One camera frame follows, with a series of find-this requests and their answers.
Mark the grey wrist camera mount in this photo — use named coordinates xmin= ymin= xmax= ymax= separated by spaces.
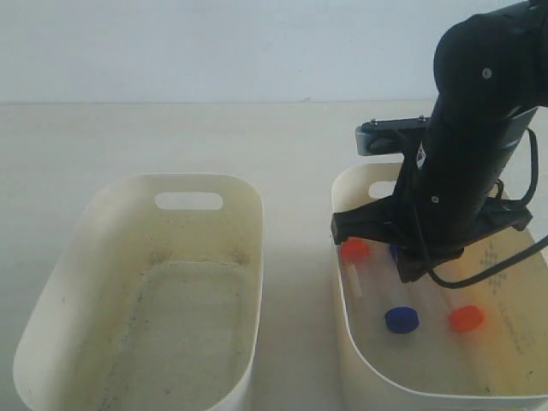
xmin=354 ymin=116 xmax=430 ymax=157

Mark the cream plastic bin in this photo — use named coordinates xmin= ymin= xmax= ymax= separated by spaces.
xmin=331 ymin=161 xmax=548 ymax=411
xmin=13 ymin=174 xmax=264 ymax=410

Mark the blue cap tube front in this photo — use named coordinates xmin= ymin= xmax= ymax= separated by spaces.
xmin=378 ymin=273 xmax=420 ymax=335

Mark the blue cap tube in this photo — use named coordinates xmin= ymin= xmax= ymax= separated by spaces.
xmin=388 ymin=244 xmax=446 ymax=318
xmin=378 ymin=273 xmax=420 ymax=335

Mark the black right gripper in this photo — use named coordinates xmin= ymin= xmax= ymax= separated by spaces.
xmin=331 ymin=170 xmax=533 ymax=283

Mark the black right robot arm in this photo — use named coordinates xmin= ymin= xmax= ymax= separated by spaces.
xmin=331 ymin=1 xmax=547 ymax=289

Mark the orange cap tube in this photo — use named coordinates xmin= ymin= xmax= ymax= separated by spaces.
xmin=427 ymin=273 xmax=486 ymax=333
xmin=339 ymin=238 xmax=375 ymax=317

